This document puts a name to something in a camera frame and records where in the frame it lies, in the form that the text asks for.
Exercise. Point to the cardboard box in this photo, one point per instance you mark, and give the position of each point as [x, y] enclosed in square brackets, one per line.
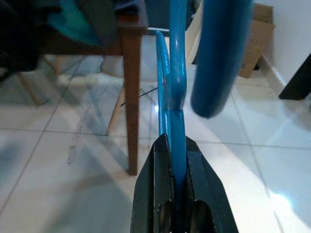
[257, 43]

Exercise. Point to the teal garment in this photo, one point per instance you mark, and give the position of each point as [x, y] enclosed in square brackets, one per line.
[73, 21]

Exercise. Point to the dark garment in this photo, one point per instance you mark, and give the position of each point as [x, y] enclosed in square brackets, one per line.
[17, 36]

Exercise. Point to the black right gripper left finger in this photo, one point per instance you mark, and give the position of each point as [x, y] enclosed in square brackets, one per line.
[150, 189]

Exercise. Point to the blue plastic hanger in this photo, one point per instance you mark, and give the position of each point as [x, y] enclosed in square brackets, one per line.
[177, 72]

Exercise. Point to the white chair wooden legs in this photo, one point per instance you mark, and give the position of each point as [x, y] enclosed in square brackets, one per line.
[114, 68]

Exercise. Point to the black furniture panel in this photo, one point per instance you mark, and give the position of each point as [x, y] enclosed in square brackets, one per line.
[298, 80]

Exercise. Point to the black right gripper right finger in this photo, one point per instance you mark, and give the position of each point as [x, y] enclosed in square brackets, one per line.
[206, 194]

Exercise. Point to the brown wooden table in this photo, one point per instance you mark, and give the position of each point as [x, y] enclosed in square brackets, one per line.
[131, 109]

